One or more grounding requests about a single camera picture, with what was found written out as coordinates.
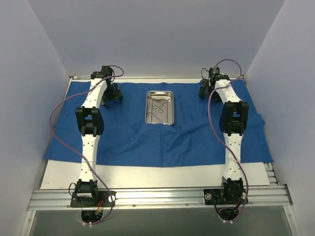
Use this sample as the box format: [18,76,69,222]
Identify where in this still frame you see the blue surgical drape cloth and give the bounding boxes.
[44,80,273,167]

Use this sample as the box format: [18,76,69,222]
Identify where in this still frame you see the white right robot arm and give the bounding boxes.
[198,72,249,203]

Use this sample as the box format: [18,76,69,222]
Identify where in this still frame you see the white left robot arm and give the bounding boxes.
[73,66,205,206]

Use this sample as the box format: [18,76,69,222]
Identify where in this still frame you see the steel forceps lower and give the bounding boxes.
[148,99,164,117]

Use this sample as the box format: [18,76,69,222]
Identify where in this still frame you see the steel forceps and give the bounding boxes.
[152,99,169,114]
[148,99,164,117]

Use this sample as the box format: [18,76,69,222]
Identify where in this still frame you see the steel forceps upper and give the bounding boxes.
[152,99,169,114]

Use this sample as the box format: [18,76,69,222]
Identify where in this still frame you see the stainless steel instrument tray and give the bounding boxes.
[145,90,175,126]

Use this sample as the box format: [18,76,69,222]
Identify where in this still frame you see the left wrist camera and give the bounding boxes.
[100,65,114,78]

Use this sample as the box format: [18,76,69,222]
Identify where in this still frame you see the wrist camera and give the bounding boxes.
[208,67,221,78]
[100,65,114,78]

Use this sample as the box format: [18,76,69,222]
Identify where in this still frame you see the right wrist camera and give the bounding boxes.
[208,67,221,78]

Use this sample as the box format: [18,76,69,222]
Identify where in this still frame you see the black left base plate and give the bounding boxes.
[70,191,116,208]

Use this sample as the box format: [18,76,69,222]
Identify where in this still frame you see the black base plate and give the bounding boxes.
[70,191,116,208]
[203,188,249,206]

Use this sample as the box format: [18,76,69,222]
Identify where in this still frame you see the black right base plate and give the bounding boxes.
[203,188,249,206]

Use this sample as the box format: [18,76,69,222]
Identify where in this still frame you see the aluminium front rail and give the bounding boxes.
[27,185,293,211]

